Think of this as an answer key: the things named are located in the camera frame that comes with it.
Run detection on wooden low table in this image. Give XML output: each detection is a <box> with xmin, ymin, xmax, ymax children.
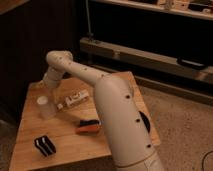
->
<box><xmin>8</xmin><ymin>71</ymin><xmax>162</xmax><ymax>171</ymax></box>

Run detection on blue black sponge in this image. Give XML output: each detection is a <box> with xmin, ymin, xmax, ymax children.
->
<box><xmin>79</xmin><ymin>119</ymin><xmax>100</xmax><ymax>127</ymax></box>

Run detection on wooden shelf rail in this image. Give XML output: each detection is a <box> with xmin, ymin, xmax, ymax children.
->
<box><xmin>80</xmin><ymin>37</ymin><xmax>213</xmax><ymax>78</ymax></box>

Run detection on black round pan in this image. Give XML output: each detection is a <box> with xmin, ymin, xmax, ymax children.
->
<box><xmin>139</xmin><ymin>111</ymin><xmax>151</xmax><ymax>133</ymax></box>

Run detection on metal vertical pole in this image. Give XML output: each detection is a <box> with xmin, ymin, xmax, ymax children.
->
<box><xmin>85</xmin><ymin>0</ymin><xmax>95</xmax><ymax>71</ymax></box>

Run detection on black handle on shelf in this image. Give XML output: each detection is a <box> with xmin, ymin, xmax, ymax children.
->
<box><xmin>176</xmin><ymin>58</ymin><xmax>207</xmax><ymax>70</ymax></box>

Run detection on orange carrot toy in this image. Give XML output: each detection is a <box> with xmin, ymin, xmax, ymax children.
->
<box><xmin>76</xmin><ymin>125</ymin><xmax>100</xmax><ymax>134</ymax></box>

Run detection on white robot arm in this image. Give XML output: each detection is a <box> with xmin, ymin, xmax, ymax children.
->
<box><xmin>43</xmin><ymin>51</ymin><xmax>165</xmax><ymax>171</ymax></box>

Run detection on black white striped eraser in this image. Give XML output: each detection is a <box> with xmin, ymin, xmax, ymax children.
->
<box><xmin>34</xmin><ymin>135</ymin><xmax>56</xmax><ymax>157</ymax></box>

